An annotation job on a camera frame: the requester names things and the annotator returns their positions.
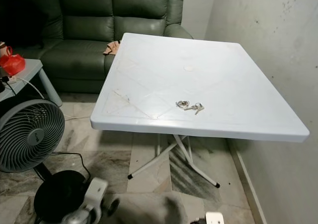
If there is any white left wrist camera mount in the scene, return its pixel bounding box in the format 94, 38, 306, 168
84, 177, 109, 210

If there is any brown crumpled cloth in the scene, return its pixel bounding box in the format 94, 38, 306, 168
103, 40, 121, 56

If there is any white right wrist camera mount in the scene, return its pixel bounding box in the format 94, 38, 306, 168
205, 212, 225, 224

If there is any black fan power cable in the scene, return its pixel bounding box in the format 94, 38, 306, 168
51, 152, 91, 181

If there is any grey round floor fan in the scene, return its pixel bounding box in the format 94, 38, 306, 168
0, 99, 90, 224

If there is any red plastic bag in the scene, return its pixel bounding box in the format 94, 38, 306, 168
5, 46, 26, 76

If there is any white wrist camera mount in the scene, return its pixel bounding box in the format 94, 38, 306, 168
84, 177, 109, 210
205, 212, 225, 224

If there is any thin white cable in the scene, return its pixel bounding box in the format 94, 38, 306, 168
16, 77, 46, 100

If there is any dark green leather sofa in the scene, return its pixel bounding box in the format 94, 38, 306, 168
0, 0, 193, 93

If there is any grey side table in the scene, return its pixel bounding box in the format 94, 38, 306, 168
0, 59, 63, 107

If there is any white plastic folding table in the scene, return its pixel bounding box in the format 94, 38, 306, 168
90, 33, 310, 189

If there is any silver key bunch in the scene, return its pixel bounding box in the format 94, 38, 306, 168
175, 100, 205, 115

